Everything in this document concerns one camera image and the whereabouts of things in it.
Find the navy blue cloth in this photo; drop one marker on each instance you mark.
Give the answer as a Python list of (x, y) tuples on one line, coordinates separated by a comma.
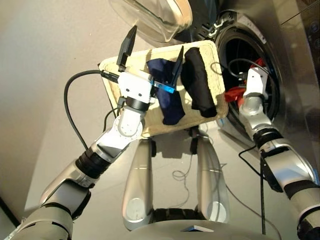
[(170, 107)]

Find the black cloth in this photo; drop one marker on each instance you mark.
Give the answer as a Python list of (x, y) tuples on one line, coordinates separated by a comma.
[(197, 82)]

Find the red cloth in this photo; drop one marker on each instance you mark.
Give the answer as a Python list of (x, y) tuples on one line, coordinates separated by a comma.
[(233, 93)]

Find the pale woven basket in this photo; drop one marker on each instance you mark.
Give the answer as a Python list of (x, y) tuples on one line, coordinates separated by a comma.
[(215, 82)]

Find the black wheeled basket stand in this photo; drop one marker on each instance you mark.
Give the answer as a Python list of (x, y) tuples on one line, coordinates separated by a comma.
[(193, 142)]

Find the grey washing machine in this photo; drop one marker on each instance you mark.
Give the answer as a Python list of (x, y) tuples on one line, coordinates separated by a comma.
[(295, 87)]

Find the round glass washer door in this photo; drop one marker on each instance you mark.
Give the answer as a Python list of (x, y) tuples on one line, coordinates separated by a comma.
[(155, 20)]

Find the metal door hinge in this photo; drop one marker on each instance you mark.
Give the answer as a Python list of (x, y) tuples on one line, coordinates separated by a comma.
[(215, 27)]

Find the silver robot leg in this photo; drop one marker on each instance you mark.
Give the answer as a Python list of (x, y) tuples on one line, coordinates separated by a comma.
[(137, 185), (212, 180)]

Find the grey robot torso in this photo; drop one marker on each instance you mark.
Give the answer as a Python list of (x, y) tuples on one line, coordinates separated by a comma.
[(170, 230)]

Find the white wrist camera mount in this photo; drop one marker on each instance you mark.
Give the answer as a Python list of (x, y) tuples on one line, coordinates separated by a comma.
[(256, 82), (135, 86)]

